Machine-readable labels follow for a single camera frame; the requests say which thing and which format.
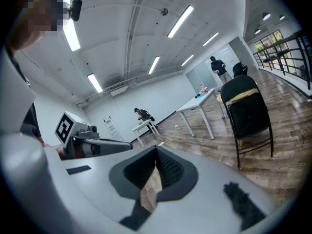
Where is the person's head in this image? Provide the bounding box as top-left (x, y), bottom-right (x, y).
top-left (4, 0), bottom-right (64, 51)

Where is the white wall air vent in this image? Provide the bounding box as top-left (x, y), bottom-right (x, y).
top-left (109, 84), bottom-right (129, 97)

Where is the black office chair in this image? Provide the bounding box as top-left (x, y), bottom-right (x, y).
top-left (233, 61), bottom-right (249, 79)

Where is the frosted glass partition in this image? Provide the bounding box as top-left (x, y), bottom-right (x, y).
top-left (185, 44), bottom-right (234, 95)

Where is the black folding chair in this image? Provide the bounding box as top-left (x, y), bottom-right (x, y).
top-left (220, 76), bottom-right (274, 170)

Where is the white rectangular table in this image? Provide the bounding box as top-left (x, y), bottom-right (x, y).
top-left (175, 88), bottom-right (226, 140)

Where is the group of ceiling tube lights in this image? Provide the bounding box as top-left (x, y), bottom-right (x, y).
top-left (58, 0), bottom-right (219, 94)

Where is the grey step ladder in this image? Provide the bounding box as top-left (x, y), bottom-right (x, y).
top-left (103, 116), bottom-right (124, 141)

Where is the black metal railing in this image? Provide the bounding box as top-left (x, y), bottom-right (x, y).
top-left (253, 29), bottom-right (312, 90)

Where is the large glass window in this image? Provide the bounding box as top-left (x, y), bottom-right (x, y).
top-left (254, 30), bottom-right (285, 56)

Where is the round yellow wooden table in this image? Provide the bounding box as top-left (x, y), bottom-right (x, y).
top-left (216, 81), bottom-right (259, 105)

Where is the person's black clothing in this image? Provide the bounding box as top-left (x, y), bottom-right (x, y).
top-left (20, 102), bottom-right (42, 143)

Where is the person's left forearm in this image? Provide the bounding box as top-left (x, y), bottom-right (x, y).
top-left (43, 142), bottom-right (67, 161)

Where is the small white desk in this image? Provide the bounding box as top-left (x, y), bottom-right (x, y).
top-left (131, 119), bottom-right (160, 147)

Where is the black head-worn camera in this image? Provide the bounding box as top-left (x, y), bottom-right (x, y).
top-left (69, 0), bottom-right (83, 22)

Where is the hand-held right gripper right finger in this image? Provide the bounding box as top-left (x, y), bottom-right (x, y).
top-left (145, 144), bottom-right (279, 234)

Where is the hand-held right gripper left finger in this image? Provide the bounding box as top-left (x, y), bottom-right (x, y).
top-left (45, 144), bottom-right (157, 234)

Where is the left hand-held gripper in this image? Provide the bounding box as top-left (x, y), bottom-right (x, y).
top-left (53, 110), bottom-right (134, 160)

